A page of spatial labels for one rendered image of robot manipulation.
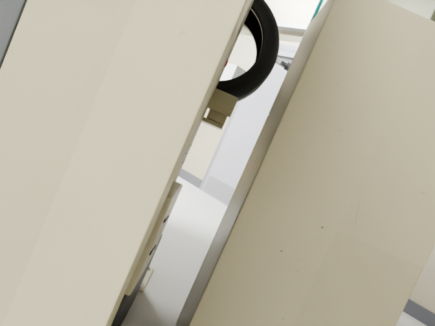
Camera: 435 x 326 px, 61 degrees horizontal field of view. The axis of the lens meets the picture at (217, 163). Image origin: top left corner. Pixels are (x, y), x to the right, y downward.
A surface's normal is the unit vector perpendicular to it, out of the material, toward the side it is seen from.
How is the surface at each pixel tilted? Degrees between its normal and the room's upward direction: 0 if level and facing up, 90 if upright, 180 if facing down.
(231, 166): 90
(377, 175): 90
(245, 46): 90
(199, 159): 90
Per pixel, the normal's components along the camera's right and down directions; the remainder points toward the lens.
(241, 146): -0.62, -0.22
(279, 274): 0.00, 0.07
